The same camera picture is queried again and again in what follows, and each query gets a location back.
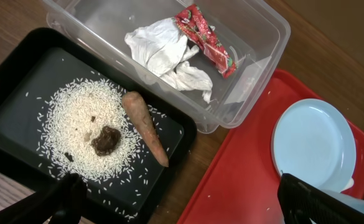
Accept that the orange carrot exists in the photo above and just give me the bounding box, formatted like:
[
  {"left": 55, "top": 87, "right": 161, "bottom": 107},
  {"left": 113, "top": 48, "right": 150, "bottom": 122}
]
[{"left": 121, "top": 91, "right": 169, "bottom": 167}]

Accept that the black tray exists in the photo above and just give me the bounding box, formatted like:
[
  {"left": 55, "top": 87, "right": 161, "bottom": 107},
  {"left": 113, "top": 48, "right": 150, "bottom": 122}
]
[{"left": 0, "top": 28, "right": 197, "bottom": 223}]

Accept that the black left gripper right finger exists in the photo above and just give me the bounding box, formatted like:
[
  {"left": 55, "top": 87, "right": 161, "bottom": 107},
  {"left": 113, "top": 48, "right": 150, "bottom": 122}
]
[{"left": 278, "top": 173, "right": 364, "bottom": 224}]

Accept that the red snack wrapper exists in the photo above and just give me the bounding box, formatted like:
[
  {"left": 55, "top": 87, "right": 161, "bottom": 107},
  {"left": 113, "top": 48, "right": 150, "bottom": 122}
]
[{"left": 174, "top": 4, "right": 237, "bottom": 78}]

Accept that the brown food scrap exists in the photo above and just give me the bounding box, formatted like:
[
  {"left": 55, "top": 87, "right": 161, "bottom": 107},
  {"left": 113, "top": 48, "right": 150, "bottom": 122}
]
[{"left": 91, "top": 126, "right": 121, "bottom": 156}]

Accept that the pile of white rice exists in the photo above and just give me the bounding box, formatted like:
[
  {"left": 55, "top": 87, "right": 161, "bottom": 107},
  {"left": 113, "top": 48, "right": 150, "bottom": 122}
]
[{"left": 24, "top": 70, "right": 184, "bottom": 220}]

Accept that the white plastic spoon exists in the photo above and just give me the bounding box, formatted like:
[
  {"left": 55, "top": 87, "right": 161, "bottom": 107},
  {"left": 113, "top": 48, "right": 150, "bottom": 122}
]
[{"left": 342, "top": 177, "right": 354, "bottom": 192}]

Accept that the red serving tray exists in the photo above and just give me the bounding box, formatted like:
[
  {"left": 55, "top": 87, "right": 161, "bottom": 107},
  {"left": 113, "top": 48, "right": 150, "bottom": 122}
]
[{"left": 177, "top": 68, "right": 364, "bottom": 224}]

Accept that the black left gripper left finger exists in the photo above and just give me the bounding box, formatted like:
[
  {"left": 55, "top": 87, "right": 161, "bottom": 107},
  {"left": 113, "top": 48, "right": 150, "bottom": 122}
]
[{"left": 0, "top": 174, "right": 87, "bottom": 224}]

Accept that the clear plastic waste bin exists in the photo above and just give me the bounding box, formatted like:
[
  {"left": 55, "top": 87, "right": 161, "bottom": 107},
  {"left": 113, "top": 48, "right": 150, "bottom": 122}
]
[{"left": 42, "top": 0, "right": 291, "bottom": 134}]

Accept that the light blue bowl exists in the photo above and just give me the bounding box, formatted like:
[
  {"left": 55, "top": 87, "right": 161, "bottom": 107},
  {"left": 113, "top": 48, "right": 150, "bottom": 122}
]
[{"left": 322, "top": 190, "right": 364, "bottom": 214}]

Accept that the white tissue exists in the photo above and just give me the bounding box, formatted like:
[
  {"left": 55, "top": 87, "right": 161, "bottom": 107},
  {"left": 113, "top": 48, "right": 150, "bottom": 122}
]
[{"left": 124, "top": 18, "right": 213, "bottom": 103}]

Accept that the light blue plate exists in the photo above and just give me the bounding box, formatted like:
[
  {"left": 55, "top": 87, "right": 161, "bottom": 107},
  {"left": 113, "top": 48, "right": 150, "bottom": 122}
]
[{"left": 271, "top": 98, "right": 357, "bottom": 193}]

